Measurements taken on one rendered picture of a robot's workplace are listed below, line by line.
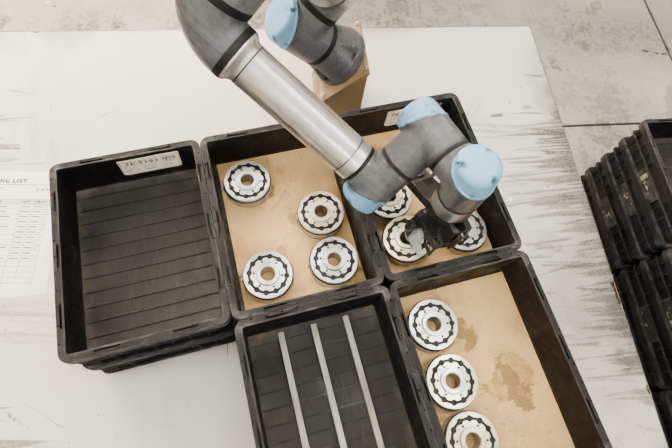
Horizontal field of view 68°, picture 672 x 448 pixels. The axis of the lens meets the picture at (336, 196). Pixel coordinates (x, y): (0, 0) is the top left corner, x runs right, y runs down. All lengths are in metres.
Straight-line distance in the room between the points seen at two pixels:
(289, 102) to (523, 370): 0.72
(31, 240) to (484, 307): 1.05
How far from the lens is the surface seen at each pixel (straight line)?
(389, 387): 1.06
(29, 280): 1.34
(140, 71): 1.54
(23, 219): 1.41
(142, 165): 1.15
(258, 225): 1.11
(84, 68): 1.59
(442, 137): 0.80
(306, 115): 0.80
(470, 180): 0.76
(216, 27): 0.78
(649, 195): 1.89
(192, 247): 1.11
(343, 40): 1.25
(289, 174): 1.16
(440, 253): 1.14
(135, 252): 1.14
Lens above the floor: 1.86
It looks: 65 degrees down
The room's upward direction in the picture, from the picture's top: 11 degrees clockwise
